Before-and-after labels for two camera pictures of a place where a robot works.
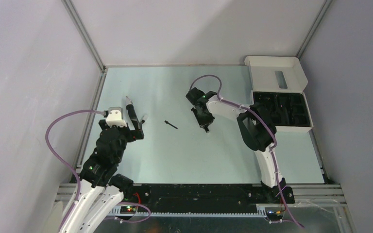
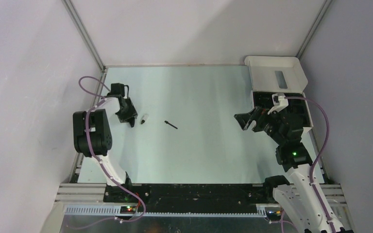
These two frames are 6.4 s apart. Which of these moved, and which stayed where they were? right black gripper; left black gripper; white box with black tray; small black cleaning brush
Moved: right black gripper; left black gripper
Stayed: white box with black tray; small black cleaning brush
